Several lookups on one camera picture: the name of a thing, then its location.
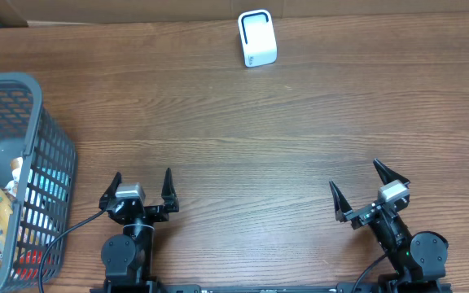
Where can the teal snack wrapper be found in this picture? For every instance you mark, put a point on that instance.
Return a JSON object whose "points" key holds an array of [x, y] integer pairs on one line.
{"points": [[51, 181]]}

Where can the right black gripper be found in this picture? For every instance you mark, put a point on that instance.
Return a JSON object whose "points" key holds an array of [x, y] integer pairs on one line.
{"points": [[362, 214]]}

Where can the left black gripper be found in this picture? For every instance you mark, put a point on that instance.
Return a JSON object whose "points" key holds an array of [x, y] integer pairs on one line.
{"points": [[170, 198]]}

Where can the white barcode scanner stand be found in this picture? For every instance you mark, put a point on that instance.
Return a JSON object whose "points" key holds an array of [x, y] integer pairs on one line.
{"points": [[257, 37]]}

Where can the white shampoo tube gold cap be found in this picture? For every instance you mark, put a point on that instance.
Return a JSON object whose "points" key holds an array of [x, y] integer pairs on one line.
{"points": [[11, 189]]}

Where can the grey plastic shopping basket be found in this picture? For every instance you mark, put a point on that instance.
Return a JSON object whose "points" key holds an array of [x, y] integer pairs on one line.
{"points": [[27, 130]]}

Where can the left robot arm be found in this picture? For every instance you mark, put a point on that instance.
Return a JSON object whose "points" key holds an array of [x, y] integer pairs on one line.
{"points": [[127, 256]]}

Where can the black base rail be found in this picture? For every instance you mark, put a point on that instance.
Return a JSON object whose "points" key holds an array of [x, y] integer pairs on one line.
{"points": [[267, 289]]}

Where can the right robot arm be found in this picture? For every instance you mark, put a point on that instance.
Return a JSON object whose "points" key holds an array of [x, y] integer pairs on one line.
{"points": [[418, 259]]}

